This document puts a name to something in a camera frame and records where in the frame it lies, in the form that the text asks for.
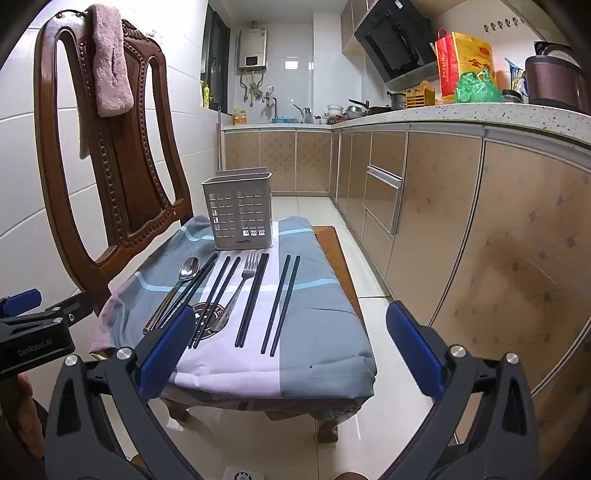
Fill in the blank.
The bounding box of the silver water heater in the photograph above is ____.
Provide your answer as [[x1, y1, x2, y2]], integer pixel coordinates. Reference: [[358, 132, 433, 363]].
[[237, 28, 269, 72]]

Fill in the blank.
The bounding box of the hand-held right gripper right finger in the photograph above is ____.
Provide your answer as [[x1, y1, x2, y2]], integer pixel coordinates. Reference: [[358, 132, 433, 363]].
[[379, 300, 552, 480]]

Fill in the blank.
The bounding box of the blue packet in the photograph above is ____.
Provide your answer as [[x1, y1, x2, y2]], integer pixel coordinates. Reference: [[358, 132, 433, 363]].
[[505, 58, 527, 95]]

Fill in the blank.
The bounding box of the dark rice cooker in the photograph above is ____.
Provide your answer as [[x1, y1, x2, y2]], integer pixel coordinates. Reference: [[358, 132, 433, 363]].
[[524, 41, 591, 116]]

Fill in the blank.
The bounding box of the wall hook rail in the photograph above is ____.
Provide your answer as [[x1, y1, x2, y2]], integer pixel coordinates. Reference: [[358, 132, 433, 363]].
[[482, 17, 525, 34]]

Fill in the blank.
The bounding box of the wooden knife rack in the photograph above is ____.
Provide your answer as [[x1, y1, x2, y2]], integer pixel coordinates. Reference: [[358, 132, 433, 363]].
[[405, 80, 436, 109]]

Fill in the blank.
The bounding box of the blue grey pink cloth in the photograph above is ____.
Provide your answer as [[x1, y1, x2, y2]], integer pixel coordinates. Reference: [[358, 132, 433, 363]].
[[90, 215, 377, 416]]

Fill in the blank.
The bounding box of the red yellow shopping bag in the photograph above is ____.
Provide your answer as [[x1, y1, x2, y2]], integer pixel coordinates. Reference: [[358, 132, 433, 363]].
[[434, 28, 498, 100]]

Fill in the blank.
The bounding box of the person's left forearm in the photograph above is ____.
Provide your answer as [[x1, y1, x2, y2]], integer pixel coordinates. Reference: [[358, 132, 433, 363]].
[[17, 373, 49, 462]]

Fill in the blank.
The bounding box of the low wooden table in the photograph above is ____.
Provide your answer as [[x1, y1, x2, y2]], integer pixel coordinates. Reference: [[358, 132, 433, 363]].
[[164, 225, 368, 444]]

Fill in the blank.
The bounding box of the green plastic bag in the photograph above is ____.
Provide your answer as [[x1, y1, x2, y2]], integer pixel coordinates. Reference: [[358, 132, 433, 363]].
[[455, 69, 504, 104]]

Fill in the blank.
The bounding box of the carved wooden chair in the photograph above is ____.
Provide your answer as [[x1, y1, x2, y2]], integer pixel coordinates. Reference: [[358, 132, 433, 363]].
[[33, 7, 195, 315]]

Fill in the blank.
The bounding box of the black range hood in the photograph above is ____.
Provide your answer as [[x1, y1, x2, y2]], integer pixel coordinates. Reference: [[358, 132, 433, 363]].
[[353, 0, 439, 90]]

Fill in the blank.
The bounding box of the row of black chopsticks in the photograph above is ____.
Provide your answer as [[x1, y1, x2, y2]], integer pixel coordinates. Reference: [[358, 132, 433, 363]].
[[154, 251, 293, 355]]

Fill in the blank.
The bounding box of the metal fork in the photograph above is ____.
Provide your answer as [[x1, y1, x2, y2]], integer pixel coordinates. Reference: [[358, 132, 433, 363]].
[[210, 251, 260, 330]]

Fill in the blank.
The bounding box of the dark framed window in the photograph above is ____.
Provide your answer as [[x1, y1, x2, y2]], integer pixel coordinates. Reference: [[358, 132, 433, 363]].
[[200, 4, 232, 112]]

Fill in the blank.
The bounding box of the pink towel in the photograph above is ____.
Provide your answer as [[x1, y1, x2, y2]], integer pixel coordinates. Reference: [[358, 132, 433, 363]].
[[76, 4, 136, 160]]

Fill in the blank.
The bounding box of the black frying pan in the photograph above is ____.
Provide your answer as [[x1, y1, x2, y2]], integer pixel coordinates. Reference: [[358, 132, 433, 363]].
[[348, 98, 393, 117]]

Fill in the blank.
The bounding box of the beige upper cabinet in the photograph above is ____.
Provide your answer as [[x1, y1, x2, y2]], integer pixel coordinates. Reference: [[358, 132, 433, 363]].
[[341, 0, 384, 56]]

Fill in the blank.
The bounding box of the grey plastic utensil holder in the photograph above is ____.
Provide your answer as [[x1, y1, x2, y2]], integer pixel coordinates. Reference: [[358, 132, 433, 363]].
[[202, 167, 274, 251]]

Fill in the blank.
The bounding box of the metal spoon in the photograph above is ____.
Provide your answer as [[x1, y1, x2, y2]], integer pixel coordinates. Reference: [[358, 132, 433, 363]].
[[142, 257, 201, 334]]

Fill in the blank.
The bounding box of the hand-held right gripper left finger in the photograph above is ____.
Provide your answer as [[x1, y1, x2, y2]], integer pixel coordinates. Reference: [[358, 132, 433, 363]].
[[44, 305, 204, 480]]

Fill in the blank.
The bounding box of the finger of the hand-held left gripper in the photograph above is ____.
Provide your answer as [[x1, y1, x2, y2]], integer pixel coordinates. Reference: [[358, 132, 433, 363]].
[[28, 291, 96, 325], [0, 288, 42, 317]]

